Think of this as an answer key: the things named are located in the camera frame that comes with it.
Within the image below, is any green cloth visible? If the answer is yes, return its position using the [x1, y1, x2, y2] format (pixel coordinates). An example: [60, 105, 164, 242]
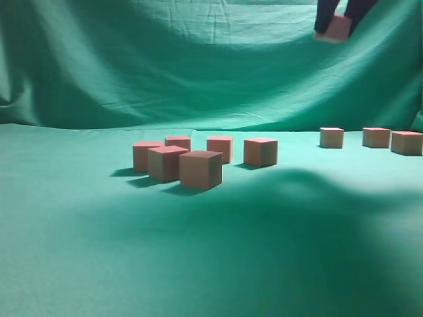
[1, 1, 422, 316]

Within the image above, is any pink wooden cube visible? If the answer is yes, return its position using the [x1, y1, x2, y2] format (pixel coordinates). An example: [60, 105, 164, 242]
[132, 141, 165, 172]
[207, 136, 233, 164]
[179, 150, 223, 190]
[391, 131, 422, 156]
[314, 15, 352, 43]
[147, 146, 188, 182]
[362, 127, 391, 149]
[243, 137, 278, 167]
[320, 127, 344, 149]
[165, 136, 191, 151]

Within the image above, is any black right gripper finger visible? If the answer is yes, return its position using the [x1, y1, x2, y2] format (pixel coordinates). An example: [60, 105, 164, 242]
[344, 0, 379, 36]
[314, 0, 340, 34]

